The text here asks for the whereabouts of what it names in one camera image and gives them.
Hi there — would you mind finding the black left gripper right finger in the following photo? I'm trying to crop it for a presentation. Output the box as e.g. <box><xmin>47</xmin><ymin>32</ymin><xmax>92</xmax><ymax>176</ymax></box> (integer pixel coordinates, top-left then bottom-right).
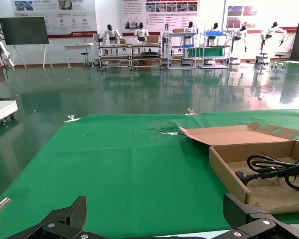
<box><xmin>214</xmin><ymin>193</ymin><xmax>299</xmax><ymax>239</ymax></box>

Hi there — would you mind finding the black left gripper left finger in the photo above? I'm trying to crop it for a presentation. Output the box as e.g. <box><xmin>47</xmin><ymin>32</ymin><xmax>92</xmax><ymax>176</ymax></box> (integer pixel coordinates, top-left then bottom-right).
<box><xmin>4</xmin><ymin>196</ymin><xmax>95</xmax><ymax>239</ymax></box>

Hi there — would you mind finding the black power cable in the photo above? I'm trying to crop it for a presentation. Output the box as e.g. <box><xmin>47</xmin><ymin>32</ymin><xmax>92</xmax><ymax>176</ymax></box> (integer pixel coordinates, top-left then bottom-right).
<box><xmin>235</xmin><ymin>154</ymin><xmax>299</xmax><ymax>192</ymax></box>

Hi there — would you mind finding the open brown cardboard box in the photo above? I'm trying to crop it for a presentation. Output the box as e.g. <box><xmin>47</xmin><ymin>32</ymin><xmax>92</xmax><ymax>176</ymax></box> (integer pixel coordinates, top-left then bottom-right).
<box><xmin>179</xmin><ymin>121</ymin><xmax>299</xmax><ymax>215</ymax></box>

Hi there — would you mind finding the green table cloth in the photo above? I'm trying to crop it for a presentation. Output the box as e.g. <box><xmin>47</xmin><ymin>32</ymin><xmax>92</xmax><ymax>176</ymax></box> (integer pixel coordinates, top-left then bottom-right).
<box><xmin>0</xmin><ymin>108</ymin><xmax>299</xmax><ymax>237</ymax></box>

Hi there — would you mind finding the white wheeled cart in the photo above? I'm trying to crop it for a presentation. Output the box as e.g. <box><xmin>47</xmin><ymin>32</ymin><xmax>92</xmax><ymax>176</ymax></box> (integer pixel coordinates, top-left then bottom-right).
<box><xmin>0</xmin><ymin>99</ymin><xmax>19</xmax><ymax>127</ymax></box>

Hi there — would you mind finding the black wheeled stool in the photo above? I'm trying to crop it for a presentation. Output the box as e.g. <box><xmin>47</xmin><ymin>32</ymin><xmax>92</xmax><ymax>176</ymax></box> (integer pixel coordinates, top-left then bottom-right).
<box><xmin>255</xmin><ymin>52</ymin><xmax>270</xmax><ymax>65</ymax></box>
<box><xmin>270</xmin><ymin>54</ymin><xmax>286</xmax><ymax>73</ymax></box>

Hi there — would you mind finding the shelf rack with blue bins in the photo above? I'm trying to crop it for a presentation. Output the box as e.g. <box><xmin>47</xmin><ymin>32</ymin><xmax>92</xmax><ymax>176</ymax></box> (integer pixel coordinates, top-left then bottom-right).
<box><xmin>198</xmin><ymin>30</ymin><xmax>232</xmax><ymax>69</ymax></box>

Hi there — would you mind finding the white display stand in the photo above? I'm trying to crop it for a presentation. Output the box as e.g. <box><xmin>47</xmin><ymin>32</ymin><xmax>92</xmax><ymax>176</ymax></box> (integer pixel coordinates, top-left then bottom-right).
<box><xmin>11</xmin><ymin>44</ymin><xmax>53</xmax><ymax>69</ymax></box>

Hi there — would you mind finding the white tube workbench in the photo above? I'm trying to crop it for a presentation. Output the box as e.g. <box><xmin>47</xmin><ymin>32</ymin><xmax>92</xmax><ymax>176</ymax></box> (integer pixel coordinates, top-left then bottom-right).
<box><xmin>130</xmin><ymin>42</ymin><xmax>163</xmax><ymax>70</ymax></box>
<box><xmin>97</xmin><ymin>43</ymin><xmax>133</xmax><ymax>70</ymax></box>

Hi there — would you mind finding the white desk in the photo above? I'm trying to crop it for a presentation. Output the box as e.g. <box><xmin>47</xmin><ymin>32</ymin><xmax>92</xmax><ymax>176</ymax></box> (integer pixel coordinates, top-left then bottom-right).
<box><xmin>63</xmin><ymin>42</ymin><xmax>94</xmax><ymax>70</ymax></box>

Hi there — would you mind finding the white shelf rack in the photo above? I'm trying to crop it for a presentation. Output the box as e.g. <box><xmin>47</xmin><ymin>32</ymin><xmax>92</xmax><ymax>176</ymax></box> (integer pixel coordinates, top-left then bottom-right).
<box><xmin>167</xmin><ymin>31</ymin><xmax>198</xmax><ymax>70</ymax></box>

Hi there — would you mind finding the white humanoid robot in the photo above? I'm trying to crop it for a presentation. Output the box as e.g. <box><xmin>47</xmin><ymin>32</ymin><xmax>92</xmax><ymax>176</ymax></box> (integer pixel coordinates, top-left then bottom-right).
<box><xmin>101</xmin><ymin>24</ymin><xmax>123</xmax><ymax>46</ymax></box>
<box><xmin>260</xmin><ymin>21</ymin><xmax>289</xmax><ymax>54</ymax></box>
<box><xmin>133</xmin><ymin>22</ymin><xmax>150</xmax><ymax>43</ymax></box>
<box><xmin>185</xmin><ymin>21</ymin><xmax>198</xmax><ymax>34</ymax></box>
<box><xmin>230</xmin><ymin>24</ymin><xmax>249</xmax><ymax>53</ymax></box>
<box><xmin>209</xmin><ymin>22</ymin><xmax>220</xmax><ymax>46</ymax></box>

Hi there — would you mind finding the black display screen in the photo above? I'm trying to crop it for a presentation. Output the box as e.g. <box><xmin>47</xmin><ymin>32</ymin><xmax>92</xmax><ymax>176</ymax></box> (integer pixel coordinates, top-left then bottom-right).
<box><xmin>0</xmin><ymin>16</ymin><xmax>50</xmax><ymax>46</ymax></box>

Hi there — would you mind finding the wall poster with photos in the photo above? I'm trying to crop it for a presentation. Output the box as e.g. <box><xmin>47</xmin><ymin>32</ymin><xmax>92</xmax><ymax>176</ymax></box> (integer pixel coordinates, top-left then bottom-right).
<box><xmin>225</xmin><ymin>0</ymin><xmax>299</xmax><ymax>33</ymax></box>

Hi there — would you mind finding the white info wall poster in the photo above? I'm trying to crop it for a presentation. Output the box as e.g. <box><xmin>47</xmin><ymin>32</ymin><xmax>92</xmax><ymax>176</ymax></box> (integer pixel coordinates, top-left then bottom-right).
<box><xmin>10</xmin><ymin>0</ymin><xmax>98</xmax><ymax>38</ymax></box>

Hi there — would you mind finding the red framed wall poster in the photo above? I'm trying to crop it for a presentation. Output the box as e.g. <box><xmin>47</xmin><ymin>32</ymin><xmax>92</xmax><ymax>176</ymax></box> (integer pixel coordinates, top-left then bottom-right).
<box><xmin>121</xmin><ymin>0</ymin><xmax>201</xmax><ymax>37</ymax></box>

